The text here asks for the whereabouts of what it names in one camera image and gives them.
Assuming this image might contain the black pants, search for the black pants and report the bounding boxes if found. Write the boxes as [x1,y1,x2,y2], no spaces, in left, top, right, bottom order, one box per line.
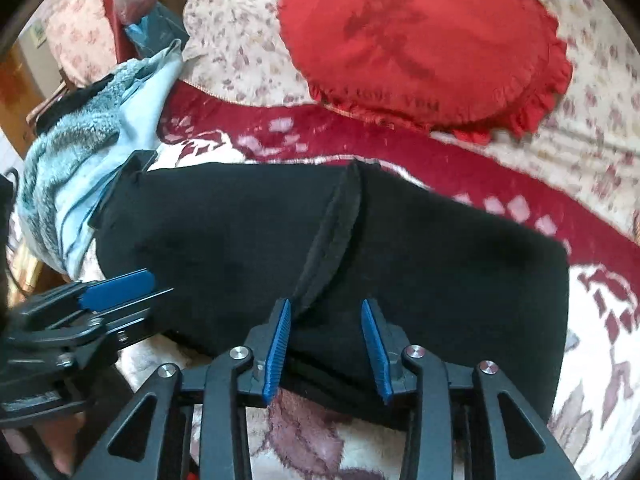
[90,157,571,431]

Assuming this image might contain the person's left hand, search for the person's left hand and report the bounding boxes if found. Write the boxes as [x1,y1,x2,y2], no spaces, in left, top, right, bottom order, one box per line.
[0,427,78,478]

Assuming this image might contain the pink floral pillow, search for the pink floral pillow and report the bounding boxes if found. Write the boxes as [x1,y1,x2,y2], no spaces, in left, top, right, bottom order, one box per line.
[45,0,118,86]

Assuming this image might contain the wooden door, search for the wooden door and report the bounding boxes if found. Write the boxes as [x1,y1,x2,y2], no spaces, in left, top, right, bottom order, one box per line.
[0,42,43,158]

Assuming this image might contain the teal plastic bag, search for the teal plastic bag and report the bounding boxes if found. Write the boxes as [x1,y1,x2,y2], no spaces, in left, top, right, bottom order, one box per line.
[125,7,188,61]

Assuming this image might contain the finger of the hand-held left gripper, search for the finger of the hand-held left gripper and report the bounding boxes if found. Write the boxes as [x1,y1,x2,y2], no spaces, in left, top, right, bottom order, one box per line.
[10,269,157,328]
[10,287,176,361]

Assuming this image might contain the red heart-shaped frilled pillow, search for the red heart-shaped frilled pillow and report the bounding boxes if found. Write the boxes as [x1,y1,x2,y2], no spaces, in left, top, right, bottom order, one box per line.
[276,0,573,147]

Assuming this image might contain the wooden bed frame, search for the wooden bed frame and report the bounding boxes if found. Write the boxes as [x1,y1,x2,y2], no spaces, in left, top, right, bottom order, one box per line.
[7,240,66,296]

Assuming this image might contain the light blue fleece jacket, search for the light blue fleece jacket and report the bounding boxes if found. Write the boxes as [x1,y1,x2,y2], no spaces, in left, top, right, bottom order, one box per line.
[15,40,183,281]

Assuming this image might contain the black cloth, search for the black cloth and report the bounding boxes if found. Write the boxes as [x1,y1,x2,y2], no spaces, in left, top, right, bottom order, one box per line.
[35,75,118,128]

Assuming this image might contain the black smartphone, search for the black smartphone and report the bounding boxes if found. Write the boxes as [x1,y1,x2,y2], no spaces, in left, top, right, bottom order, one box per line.
[89,150,159,228]

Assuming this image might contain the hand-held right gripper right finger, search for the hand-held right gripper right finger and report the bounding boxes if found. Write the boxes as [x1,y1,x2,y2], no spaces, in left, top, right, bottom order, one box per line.
[361,299,566,480]

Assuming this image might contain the cream floral quilt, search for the cream floral quilt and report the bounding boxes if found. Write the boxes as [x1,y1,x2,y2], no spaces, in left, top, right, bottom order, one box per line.
[182,0,640,241]

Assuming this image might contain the red hanging cloth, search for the red hanging cloth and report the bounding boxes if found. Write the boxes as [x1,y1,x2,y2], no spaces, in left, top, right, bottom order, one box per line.
[97,0,131,66]

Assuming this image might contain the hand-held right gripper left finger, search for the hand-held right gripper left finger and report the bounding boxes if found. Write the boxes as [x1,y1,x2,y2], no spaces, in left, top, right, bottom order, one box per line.
[75,298,292,480]

